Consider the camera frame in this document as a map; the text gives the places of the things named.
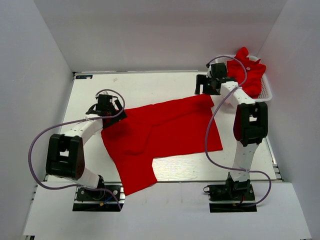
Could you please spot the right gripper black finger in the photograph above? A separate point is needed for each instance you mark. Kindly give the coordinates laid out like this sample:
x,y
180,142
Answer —
x,y
200,85
211,89

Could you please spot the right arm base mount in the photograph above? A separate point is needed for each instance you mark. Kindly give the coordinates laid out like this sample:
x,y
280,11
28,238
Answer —
x,y
221,201

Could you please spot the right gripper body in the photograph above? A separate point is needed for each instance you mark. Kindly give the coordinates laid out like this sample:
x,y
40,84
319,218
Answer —
x,y
203,85

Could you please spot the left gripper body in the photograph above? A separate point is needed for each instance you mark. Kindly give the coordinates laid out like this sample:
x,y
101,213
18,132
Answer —
x,y
116,115

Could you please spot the white plastic basket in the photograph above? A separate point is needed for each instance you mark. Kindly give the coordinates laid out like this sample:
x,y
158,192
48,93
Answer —
x,y
265,94

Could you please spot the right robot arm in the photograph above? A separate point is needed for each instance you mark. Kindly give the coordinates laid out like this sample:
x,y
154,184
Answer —
x,y
250,124

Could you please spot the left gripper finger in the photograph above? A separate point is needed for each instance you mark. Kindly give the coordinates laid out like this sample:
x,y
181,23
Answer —
x,y
107,122
119,107

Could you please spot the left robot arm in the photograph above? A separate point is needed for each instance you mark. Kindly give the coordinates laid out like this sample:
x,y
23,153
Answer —
x,y
65,155

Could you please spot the red t-shirt pile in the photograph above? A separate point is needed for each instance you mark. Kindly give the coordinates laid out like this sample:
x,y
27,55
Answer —
x,y
254,68

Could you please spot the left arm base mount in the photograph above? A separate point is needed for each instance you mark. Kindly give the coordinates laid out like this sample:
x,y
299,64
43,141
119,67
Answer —
x,y
99,201

